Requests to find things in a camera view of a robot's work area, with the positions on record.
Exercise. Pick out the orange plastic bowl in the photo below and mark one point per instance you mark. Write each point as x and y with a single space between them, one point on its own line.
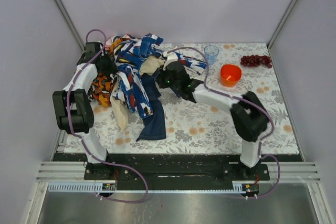
230 75

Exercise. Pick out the floral table mat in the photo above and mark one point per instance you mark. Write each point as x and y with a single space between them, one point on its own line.
199 128

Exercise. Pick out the orange camouflage cloth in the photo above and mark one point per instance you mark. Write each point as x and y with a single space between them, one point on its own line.
101 88

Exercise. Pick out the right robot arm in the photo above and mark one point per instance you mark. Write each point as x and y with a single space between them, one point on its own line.
248 114

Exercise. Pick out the dark blue denim jeans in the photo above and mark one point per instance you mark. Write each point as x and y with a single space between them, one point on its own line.
154 125

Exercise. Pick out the cream cloth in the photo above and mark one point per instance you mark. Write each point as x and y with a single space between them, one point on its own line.
120 112

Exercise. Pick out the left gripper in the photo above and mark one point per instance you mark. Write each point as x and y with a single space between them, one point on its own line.
105 64

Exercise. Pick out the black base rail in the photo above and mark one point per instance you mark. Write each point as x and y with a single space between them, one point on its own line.
144 168

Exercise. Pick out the clear blue plastic cup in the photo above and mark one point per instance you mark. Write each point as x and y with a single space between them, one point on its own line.
211 52

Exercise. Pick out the red grape bunch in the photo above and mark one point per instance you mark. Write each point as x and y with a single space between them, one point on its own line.
256 60

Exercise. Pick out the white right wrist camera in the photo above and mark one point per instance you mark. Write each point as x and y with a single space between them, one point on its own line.
170 57

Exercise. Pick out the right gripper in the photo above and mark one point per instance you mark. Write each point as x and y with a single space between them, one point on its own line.
163 78

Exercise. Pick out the blue white patterned cloth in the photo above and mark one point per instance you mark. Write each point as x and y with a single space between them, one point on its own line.
129 58

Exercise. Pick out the pink patterned cloth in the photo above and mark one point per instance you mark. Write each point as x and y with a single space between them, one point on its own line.
116 42

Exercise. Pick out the grey slotted cable duct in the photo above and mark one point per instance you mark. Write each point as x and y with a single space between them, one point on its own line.
161 185

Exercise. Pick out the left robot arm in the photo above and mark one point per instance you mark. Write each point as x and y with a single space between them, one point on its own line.
72 107

